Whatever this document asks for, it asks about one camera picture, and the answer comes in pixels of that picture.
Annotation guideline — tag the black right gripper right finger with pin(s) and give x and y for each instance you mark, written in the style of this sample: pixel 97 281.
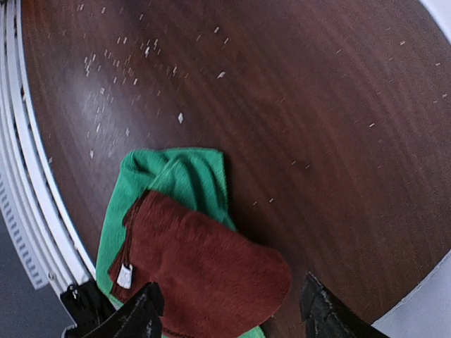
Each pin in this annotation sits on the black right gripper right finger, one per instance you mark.
pixel 325 315

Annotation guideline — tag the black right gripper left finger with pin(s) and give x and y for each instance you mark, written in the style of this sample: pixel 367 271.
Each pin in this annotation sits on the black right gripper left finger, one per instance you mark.
pixel 139 317

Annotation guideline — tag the dark red towel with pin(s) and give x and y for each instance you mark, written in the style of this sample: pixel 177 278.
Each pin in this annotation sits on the dark red towel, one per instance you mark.
pixel 214 281

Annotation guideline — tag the green microfiber towel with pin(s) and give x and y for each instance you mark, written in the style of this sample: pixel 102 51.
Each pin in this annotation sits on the green microfiber towel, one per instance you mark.
pixel 193 177

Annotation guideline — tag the aluminium front rail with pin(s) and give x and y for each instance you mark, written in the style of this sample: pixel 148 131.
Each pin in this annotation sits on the aluminium front rail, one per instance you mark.
pixel 35 215

